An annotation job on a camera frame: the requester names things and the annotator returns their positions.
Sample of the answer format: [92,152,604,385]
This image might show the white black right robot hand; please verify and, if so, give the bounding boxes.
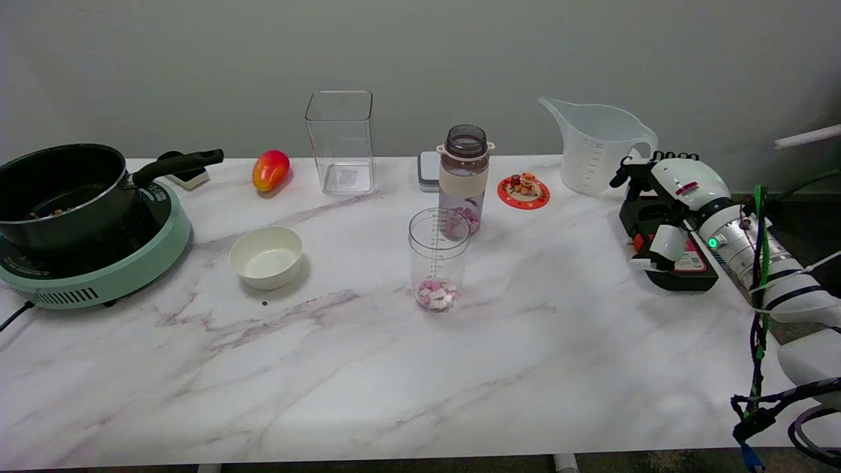
[610,152,731,273]

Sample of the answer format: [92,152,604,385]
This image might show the clear tall measuring cup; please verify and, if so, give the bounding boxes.
[408,208,471,312]

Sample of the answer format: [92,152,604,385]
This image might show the large translucent measuring jug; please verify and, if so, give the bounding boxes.
[537,97,660,196]

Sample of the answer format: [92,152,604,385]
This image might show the black device pink label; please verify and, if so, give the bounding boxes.
[619,194,719,292]

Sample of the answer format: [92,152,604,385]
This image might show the metal chair leg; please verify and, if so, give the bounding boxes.
[775,168,841,198]

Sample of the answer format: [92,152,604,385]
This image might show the white bar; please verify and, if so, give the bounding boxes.
[774,124,841,150]

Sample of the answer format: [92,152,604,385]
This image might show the red coaster with figurine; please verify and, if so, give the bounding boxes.
[497,172,551,210]

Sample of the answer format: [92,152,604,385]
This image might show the clear water bottle beige band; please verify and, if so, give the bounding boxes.
[436,124,496,235]

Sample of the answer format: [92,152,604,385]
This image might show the small grey-white box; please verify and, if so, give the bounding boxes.
[417,151,442,193]

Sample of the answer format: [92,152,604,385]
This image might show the pink white cubes pile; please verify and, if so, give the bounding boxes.
[418,279,458,311]

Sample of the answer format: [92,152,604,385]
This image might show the clear square plastic container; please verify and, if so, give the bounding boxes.
[305,91,376,196]

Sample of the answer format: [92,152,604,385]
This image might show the red yellow mango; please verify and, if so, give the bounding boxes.
[252,150,291,193]

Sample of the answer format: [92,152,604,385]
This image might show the white bowl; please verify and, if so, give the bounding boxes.
[229,226,304,290]

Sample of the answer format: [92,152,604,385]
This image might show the small white black gadget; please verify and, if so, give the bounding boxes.
[158,151,211,191]

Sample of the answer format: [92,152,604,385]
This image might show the green induction cooker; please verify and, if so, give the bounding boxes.
[0,179,193,310]

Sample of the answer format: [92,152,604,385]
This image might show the black green robot cables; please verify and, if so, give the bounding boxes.
[731,185,841,473]

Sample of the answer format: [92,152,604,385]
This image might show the black saucepan with handle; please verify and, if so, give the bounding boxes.
[0,143,225,254]

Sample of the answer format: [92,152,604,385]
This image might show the black cooker power cord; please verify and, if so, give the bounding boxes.
[0,301,35,332]

